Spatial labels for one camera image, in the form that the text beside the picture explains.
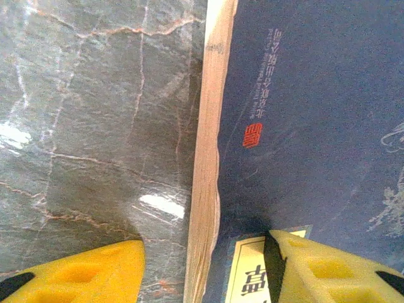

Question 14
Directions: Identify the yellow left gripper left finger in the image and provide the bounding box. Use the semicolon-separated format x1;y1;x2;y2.
0;239;146;303

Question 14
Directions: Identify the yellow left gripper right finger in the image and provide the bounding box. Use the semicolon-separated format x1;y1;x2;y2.
263;229;404;303

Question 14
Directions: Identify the navy book with yellow label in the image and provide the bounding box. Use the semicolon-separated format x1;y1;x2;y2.
182;0;404;303

